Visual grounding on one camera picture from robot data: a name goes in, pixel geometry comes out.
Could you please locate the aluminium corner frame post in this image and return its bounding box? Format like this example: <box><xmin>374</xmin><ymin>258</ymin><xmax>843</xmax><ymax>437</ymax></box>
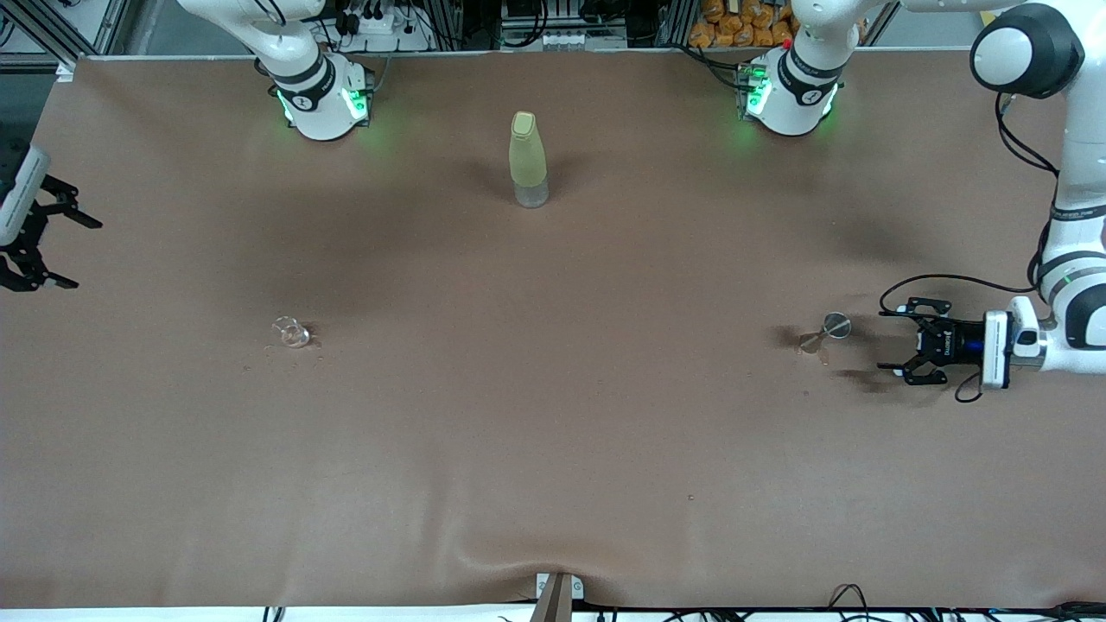
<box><xmin>0</xmin><ymin>0</ymin><xmax>130</xmax><ymax>83</ymax></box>

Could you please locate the small clear glass cup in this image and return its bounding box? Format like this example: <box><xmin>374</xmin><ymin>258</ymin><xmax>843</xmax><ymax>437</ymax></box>
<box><xmin>270</xmin><ymin>316</ymin><xmax>314</xmax><ymax>350</ymax></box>

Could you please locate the brown mount bar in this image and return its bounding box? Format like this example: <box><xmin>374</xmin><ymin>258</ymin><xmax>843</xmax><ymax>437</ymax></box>
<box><xmin>530</xmin><ymin>574</ymin><xmax>573</xmax><ymax>622</ymax></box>

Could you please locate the grey electronics box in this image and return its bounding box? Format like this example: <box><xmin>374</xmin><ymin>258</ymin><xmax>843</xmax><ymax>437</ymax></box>
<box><xmin>499</xmin><ymin>0</ymin><xmax>630</xmax><ymax>51</ymax></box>

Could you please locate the brown table cloth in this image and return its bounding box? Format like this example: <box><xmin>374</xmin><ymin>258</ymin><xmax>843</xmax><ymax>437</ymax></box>
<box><xmin>0</xmin><ymin>48</ymin><xmax>1106</xmax><ymax>610</ymax></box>

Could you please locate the silver mount bracket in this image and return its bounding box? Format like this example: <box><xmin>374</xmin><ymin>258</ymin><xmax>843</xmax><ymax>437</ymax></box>
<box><xmin>536</xmin><ymin>572</ymin><xmax>585</xmax><ymax>601</ymax></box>

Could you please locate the orange snack bag pile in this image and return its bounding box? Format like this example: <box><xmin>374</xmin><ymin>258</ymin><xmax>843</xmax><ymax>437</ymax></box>
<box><xmin>689</xmin><ymin>0</ymin><xmax>800</xmax><ymax>48</ymax></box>

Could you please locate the yellow-green water bottle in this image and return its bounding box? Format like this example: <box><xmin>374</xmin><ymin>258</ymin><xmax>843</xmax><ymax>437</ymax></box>
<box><xmin>508</xmin><ymin>111</ymin><xmax>550</xmax><ymax>209</ymax></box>

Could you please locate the black arm base cable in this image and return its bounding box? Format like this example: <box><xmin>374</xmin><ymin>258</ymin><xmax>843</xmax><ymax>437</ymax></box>
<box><xmin>670</xmin><ymin>41</ymin><xmax>748</xmax><ymax>92</ymax></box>

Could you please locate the white power strip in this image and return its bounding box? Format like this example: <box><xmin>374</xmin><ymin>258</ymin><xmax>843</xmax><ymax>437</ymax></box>
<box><xmin>333</xmin><ymin>0</ymin><xmax>433</xmax><ymax>53</ymax></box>

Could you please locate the steel double jigger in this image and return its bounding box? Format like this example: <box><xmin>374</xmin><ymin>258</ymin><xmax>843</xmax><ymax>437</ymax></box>
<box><xmin>799</xmin><ymin>312</ymin><xmax>852</xmax><ymax>355</ymax></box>

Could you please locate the aluminium frame strut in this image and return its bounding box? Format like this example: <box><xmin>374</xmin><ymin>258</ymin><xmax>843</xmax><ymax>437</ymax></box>
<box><xmin>428</xmin><ymin>0</ymin><xmax>474</xmax><ymax>51</ymax></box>
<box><xmin>661</xmin><ymin>0</ymin><xmax>699</xmax><ymax>48</ymax></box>

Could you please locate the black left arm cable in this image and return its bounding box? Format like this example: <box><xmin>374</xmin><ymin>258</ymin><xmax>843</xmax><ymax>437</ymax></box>
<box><xmin>880</xmin><ymin>91</ymin><xmax>1062</xmax><ymax>404</ymax></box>

